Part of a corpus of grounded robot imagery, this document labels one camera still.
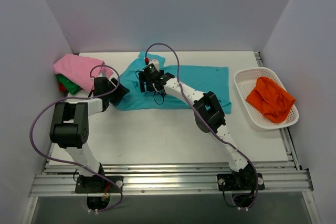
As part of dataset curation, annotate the orange t-shirt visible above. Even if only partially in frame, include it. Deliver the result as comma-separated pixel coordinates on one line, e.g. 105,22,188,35
246,77,296,124

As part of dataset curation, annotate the aluminium rail frame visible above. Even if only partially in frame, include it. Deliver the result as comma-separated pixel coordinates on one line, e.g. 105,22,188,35
23,51,320,223

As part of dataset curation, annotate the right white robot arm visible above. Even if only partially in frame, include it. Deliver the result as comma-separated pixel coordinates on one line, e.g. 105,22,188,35
139,63,255,189

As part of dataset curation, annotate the pink folded t-shirt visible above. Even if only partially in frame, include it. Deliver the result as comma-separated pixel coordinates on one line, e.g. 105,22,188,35
53,54,113,92

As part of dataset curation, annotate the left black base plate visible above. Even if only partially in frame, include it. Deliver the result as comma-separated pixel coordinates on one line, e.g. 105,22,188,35
75,175,124,194

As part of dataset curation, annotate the black thin wire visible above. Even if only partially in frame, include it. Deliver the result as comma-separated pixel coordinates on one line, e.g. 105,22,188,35
135,70,166,105

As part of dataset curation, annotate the teal t-shirt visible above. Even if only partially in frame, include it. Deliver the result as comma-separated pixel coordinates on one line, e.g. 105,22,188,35
116,51,232,114

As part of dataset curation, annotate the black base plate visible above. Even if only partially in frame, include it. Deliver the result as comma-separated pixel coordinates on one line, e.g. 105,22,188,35
216,173,265,191
75,175,124,194

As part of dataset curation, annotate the red folded t-shirt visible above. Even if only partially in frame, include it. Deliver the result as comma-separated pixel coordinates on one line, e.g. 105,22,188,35
58,82,68,92

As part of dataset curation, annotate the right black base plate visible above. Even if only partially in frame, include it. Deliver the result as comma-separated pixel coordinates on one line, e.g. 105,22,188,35
216,173,265,191

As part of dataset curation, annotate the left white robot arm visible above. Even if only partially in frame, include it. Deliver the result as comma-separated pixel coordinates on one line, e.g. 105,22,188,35
49,77,130,192

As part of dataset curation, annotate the white plastic basket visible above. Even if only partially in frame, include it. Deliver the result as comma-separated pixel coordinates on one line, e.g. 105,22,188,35
234,67,299,131

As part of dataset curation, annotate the green folded t-shirt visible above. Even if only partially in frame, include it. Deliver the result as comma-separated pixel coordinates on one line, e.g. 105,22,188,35
56,74,82,95

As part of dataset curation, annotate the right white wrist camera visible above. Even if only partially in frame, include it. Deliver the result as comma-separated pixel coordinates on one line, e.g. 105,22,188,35
144,58,160,71

